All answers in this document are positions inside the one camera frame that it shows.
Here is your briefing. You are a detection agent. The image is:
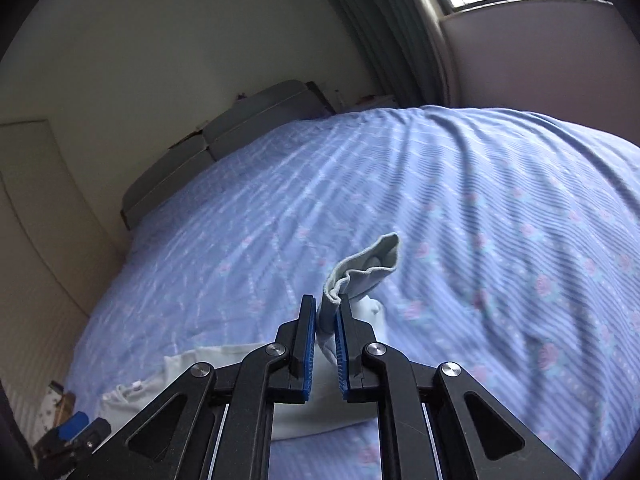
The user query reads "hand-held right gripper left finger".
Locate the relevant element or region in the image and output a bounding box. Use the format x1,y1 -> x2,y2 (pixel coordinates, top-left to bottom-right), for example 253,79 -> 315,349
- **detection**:
70,294 -> 317,480

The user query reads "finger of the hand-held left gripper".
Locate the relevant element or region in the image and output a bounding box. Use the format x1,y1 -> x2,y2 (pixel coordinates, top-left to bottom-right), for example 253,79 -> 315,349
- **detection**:
35,411 -> 112,468

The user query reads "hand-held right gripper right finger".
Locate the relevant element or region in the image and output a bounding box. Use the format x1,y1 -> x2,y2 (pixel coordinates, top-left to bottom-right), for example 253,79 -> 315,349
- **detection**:
335,292 -> 581,480

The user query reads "white baby garment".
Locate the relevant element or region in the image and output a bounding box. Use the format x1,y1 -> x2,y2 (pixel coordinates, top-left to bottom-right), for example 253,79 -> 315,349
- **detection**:
100,232 -> 401,442

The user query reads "stack of folded clothes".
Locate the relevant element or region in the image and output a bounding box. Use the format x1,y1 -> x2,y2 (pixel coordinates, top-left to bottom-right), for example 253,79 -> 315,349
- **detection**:
54,391 -> 77,427

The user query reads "cream louvred wardrobe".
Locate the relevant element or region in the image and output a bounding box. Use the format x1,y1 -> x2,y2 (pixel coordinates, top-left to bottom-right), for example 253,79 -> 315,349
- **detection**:
0,119 -> 128,461

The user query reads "blue striped floral duvet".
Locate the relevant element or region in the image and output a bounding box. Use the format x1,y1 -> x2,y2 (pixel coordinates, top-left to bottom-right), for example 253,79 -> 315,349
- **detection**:
65,105 -> 640,480

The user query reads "grey padded headboard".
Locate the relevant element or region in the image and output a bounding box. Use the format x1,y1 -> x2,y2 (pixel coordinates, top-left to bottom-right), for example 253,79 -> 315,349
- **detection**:
121,80 -> 341,231

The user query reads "grey-green curtain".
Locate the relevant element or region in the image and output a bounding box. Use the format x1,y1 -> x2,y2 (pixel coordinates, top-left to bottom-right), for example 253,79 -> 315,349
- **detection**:
310,0 -> 453,111

